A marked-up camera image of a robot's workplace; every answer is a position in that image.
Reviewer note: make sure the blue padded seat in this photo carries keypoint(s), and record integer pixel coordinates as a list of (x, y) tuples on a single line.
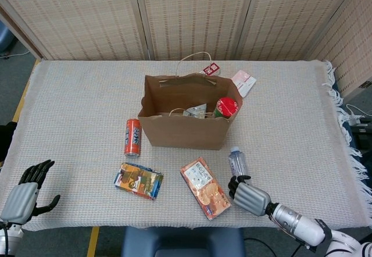
[(183, 239)]

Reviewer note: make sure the colourful flat snack pack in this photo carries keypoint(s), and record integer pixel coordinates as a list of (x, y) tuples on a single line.
[(136, 181)]

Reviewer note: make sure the clear plastic water bottle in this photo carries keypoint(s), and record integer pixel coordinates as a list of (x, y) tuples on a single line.
[(237, 162)]

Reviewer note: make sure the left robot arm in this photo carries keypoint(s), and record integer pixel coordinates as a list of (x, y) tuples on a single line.
[(11, 236)]

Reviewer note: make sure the brown paper bag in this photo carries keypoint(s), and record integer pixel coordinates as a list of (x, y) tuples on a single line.
[(186, 136)]

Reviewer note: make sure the beige woven tablecloth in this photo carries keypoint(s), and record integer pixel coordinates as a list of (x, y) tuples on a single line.
[(72, 108)]

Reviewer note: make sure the blue chair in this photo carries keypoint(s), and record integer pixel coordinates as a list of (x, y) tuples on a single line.
[(5, 39)]

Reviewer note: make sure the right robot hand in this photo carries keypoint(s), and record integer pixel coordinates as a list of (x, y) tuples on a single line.
[(251, 200)]

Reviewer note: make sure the blue-orange cookie box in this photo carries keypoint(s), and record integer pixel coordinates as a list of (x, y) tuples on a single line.
[(203, 187)]

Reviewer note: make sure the black plastic bin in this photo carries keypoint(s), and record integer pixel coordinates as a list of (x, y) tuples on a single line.
[(363, 140)]

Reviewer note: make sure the red white small packet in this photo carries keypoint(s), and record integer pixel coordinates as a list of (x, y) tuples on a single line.
[(210, 68)]

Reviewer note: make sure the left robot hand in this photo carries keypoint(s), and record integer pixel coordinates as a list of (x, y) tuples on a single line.
[(20, 201)]

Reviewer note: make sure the white pink packet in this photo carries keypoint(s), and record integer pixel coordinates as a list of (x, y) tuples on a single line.
[(245, 81)]

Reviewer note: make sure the green chips canister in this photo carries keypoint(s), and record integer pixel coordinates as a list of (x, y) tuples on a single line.
[(228, 105)]

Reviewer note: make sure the silver snack bag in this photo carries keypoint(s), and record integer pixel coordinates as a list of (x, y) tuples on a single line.
[(197, 110)]

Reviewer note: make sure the black object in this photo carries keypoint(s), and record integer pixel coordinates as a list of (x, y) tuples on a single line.
[(7, 140)]

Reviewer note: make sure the orange soda can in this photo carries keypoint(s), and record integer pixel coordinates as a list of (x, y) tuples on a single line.
[(133, 139)]

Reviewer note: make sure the white power adapter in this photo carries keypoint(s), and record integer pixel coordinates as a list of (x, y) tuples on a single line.
[(356, 119)]

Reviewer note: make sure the bamboo folding screen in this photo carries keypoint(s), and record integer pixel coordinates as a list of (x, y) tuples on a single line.
[(87, 15)]

